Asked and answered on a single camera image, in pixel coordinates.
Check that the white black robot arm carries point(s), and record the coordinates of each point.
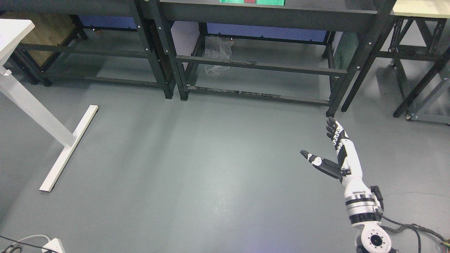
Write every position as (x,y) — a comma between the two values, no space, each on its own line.
(365,212)

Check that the black metal shelf rack left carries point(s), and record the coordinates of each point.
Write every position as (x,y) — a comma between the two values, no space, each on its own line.
(93,40)

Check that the clear plastic bag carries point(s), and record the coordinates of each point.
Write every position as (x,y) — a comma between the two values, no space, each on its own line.
(217,48)

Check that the grey wheeled cart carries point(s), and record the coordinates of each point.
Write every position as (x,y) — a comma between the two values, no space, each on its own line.
(434,107)

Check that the black frame table right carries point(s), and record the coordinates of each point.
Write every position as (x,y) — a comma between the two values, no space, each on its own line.
(432,20)

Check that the white power strip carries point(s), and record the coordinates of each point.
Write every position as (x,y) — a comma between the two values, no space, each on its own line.
(53,246)

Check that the white desk with leg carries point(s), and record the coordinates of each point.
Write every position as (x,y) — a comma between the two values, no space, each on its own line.
(12,32)

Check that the green plastic tray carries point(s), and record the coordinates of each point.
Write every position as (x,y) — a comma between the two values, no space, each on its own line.
(259,2)

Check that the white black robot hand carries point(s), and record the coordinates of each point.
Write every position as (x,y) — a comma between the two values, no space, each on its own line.
(348,167)

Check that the black metal shelf rack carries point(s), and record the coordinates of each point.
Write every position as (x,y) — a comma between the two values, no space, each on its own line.
(93,40)
(326,38)

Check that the black metal shelf rack middle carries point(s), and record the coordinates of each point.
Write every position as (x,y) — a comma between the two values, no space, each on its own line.
(326,38)

